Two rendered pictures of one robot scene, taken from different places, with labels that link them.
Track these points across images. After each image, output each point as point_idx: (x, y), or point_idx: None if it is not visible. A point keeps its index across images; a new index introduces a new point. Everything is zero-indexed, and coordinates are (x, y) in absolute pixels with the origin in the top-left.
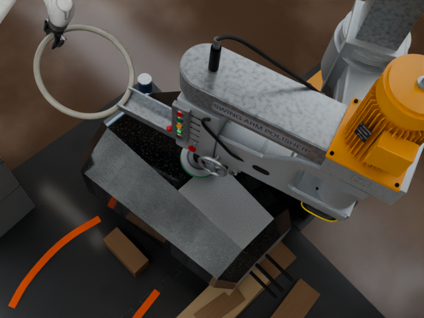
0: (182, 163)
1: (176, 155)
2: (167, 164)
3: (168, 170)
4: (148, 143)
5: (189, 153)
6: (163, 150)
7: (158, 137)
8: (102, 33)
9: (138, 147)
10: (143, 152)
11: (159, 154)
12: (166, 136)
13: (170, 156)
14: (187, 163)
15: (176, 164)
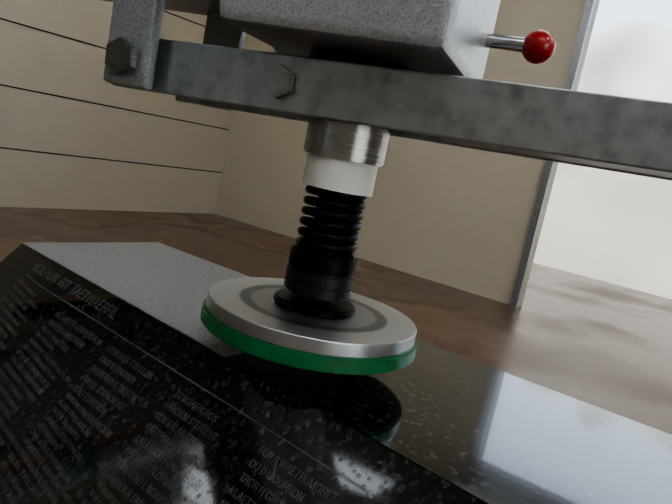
0: (394, 309)
1: (427, 387)
2: (456, 373)
3: (440, 361)
4: (600, 436)
5: (374, 320)
6: (504, 407)
7: (569, 449)
8: None
9: (634, 431)
10: (593, 414)
11: (515, 400)
12: (527, 448)
13: (460, 389)
14: (372, 306)
15: (416, 368)
